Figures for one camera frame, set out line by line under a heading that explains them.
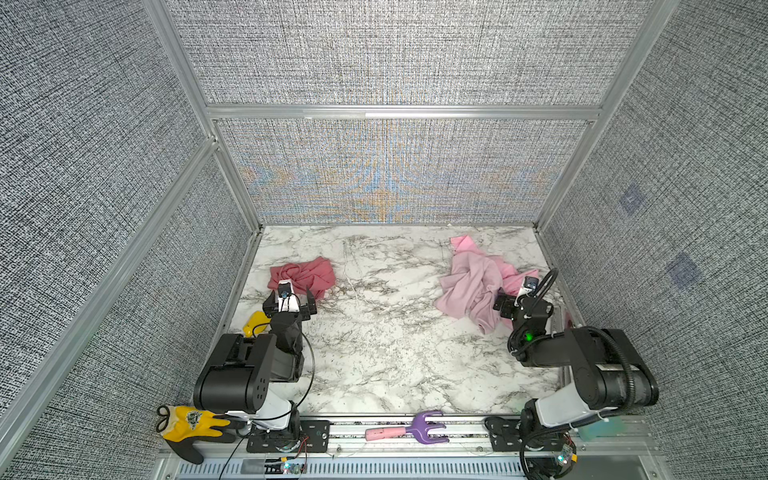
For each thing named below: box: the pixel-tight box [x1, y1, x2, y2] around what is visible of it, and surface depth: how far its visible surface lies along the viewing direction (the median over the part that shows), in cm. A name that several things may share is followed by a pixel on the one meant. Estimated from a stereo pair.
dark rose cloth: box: [268, 256, 336, 300], surface depth 102 cm
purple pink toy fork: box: [365, 410, 450, 445], surface depth 75 cm
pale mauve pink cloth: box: [434, 251, 514, 334], surface depth 94 cm
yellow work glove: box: [156, 406, 236, 464], surface depth 74 cm
